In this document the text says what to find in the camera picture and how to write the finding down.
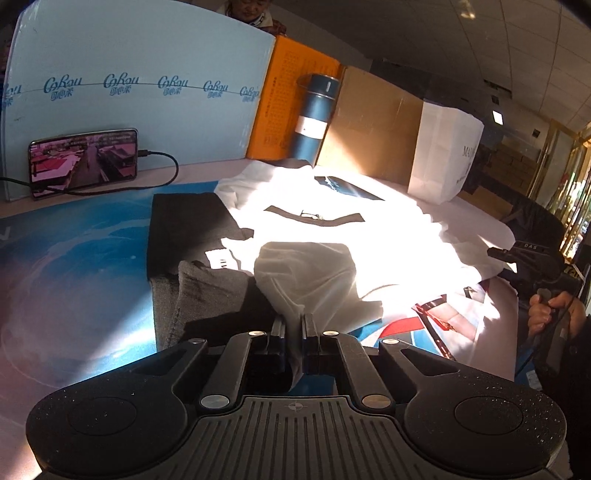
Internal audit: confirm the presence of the blue thermos bottle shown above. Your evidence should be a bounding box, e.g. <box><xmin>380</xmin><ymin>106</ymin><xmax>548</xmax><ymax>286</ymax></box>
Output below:
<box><xmin>288</xmin><ymin>73</ymin><xmax>341</xmax><ymax>165</ymax></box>

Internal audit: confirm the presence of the brown cardboard box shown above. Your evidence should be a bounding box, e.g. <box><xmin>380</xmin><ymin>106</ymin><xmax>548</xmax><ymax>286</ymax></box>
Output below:
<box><xmin>315</xmin><ymin>67</ymin><xmax>423</xmax><ymax>185</ymax></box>

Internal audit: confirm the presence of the large light blue box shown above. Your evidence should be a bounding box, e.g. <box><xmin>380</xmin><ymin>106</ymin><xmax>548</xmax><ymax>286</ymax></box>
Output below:
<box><xmin>1</xmin><ymin>1</ymin><xmax>276</xmax><ymax>200</ymax></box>

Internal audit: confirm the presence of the white shopping bag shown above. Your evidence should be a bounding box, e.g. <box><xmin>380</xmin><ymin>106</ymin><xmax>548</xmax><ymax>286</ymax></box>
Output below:
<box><xmin>408</xmin><ymin>103</ymin><xmax>484</xmax><ymax>205</ymax></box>

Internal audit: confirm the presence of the smartphone on stand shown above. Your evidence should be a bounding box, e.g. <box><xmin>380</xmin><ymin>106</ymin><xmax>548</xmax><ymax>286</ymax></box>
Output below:
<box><xmin>28</xmin><ymin>129</ymin><xmax>138</xmax><ymax>199</ymax></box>

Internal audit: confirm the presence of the orange cardboard box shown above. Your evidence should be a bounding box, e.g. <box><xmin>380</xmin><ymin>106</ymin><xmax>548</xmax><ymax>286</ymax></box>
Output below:
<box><xmin>245</xmin><ymin>36</ymin><xmax>341</xmax><ymax>161</ymax></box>

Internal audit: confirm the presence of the person behind boxes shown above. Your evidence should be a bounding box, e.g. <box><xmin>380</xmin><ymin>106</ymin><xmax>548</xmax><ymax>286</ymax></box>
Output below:
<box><xmin>216</xmin><ymin>0</ymin><xmax>287</xmax><ymax>36</ymax></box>

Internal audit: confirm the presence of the operator right hand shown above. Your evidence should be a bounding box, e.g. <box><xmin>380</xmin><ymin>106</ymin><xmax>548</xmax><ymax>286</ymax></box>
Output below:
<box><xmin>528</xmin><ymin>292</ymin><xmax>587</xmax><ymax>338</ymax></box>

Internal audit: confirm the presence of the black cable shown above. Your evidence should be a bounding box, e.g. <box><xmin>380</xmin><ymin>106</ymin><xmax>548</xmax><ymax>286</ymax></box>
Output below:
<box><xmin>0</xmin><ymin>149</ymin><xmax>181</xmax><ymax>197</ymax></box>

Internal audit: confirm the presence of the blue printed desk mat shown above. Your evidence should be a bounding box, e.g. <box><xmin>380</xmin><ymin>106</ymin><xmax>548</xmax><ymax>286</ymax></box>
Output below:
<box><xmin>0</xmin><ymin>174</ymin><xmax>518</xmax><ymax>393</ymax></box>

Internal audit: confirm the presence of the white black t-shirt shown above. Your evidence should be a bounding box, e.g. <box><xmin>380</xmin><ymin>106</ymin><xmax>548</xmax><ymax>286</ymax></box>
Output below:
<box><xmin>146</xmin><ymin>161</ymin><xmax>514</xmax><ymax>349</ymax></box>

